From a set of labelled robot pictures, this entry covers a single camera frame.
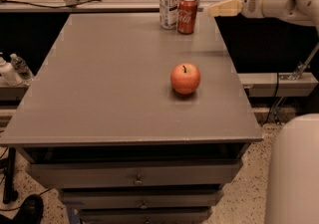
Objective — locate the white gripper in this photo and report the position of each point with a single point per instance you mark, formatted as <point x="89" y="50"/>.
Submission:
<point x="249" y="4"/>

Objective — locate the red coke can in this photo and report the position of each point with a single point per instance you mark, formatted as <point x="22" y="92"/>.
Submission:
<point x="186" y="15"/>

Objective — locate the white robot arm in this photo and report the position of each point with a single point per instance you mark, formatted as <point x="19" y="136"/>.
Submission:
<point x="293" y="179"/>

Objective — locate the clear plastic water bottle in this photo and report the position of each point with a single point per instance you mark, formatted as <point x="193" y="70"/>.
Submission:
<point x="168" y="2"/>

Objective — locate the small clear bottle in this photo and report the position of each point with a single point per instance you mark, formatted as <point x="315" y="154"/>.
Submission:
<point x="22" y="69"/>

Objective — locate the white squeeze bottle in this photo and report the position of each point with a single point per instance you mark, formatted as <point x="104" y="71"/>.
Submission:
<point x="9" y="74"/>

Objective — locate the red apple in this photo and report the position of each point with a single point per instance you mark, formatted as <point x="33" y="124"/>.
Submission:
<point x="185" y="78"/>

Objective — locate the grey drawer cabinet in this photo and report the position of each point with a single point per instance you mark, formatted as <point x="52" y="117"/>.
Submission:
<point x="101" y="111"/>

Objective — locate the top drawer knob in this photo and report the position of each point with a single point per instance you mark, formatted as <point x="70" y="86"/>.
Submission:
<point x="138" y="181"/>

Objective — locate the drawer knob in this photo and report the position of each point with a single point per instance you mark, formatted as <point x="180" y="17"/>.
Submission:
<point x="144" y="205"/>
<point x="138" y="181"/>

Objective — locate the middle drawer knob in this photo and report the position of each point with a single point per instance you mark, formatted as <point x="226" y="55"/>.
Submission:
<point x="144" y="205"/>

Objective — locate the black shoe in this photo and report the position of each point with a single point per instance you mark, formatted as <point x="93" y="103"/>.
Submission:
<point x="30" y="211"/>

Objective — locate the black stand leg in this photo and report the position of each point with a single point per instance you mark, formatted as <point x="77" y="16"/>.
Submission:
<point x="8" y="165"/>

